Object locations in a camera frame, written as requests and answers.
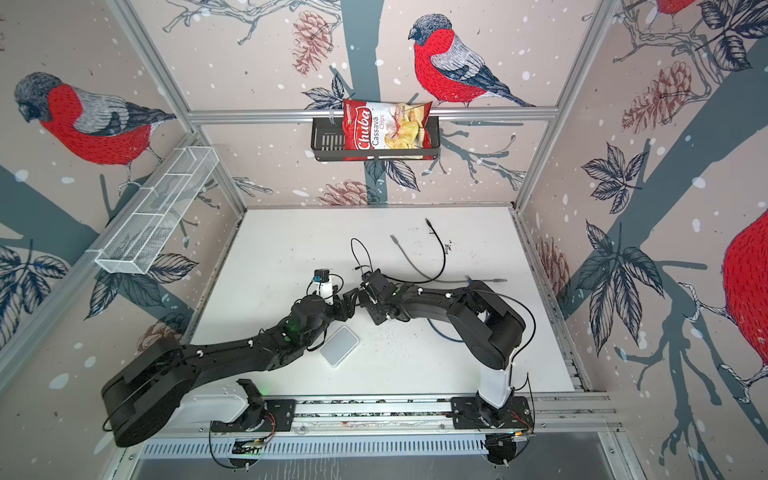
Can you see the white wire mesh shelf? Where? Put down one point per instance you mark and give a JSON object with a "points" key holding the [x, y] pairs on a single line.
{"points": [[141, 237]]}

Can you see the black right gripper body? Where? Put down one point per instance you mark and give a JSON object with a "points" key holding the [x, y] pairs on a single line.
{"points": [[376, 311]]}

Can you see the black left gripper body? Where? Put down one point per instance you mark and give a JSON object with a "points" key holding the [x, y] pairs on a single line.
{"points": [[337, 310]]}

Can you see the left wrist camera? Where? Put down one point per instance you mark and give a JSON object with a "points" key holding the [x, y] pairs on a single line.
{"points": [[322, 276]]}

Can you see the red cassava chips bag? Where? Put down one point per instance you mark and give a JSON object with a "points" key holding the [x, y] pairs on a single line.
{"points": [[369, 126]]}

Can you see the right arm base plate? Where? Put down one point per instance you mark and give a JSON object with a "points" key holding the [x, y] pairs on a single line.
{"points": [[476, 413]]}

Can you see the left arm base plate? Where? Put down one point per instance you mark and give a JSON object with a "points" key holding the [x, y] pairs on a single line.
{"points": [[266, 417]]}

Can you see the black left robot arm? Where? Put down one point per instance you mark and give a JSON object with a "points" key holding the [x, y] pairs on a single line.
{"points": [[142, 397]]}

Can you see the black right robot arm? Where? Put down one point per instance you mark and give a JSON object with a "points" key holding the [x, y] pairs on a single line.
{"points": [[488, 326]]}

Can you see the black wall basket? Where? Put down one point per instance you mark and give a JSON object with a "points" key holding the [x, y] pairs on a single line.
{"points": [[328, 144]]}

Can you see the aluminium mounting rail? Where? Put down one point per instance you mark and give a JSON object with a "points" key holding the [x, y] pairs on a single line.
{"points": [[575, 411]]}

